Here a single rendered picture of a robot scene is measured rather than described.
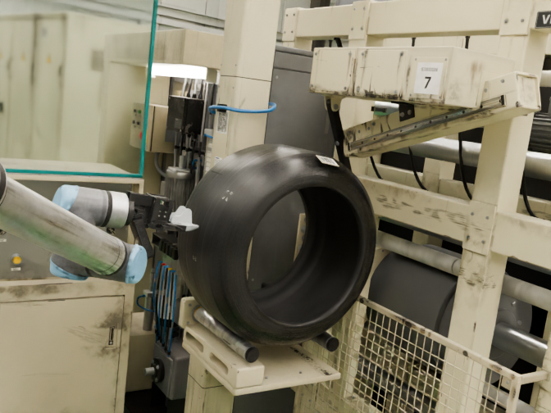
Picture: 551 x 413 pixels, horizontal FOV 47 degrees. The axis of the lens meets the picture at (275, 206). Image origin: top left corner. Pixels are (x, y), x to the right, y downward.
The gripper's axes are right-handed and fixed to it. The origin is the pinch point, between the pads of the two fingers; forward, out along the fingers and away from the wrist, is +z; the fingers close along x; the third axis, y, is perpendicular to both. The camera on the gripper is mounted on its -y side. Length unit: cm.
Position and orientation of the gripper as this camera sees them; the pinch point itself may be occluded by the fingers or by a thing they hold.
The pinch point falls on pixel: (193, 228)
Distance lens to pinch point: 172.9
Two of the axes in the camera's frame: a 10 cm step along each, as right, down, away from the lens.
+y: 2.2, -9.7, -0.9
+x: -5.2, -2.0, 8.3
